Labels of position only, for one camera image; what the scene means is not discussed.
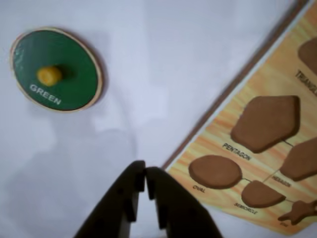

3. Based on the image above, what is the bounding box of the wooden shape puzzle board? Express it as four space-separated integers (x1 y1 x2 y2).
162 0 317 237

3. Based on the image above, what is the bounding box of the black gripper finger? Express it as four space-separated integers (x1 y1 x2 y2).
73 160 147 238
146 166 224 238

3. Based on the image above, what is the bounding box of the white paper table cover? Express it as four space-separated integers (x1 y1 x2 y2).
0 0 317 238

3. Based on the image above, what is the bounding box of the green circle piece yellow pin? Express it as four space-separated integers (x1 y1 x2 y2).
9 26 106 114

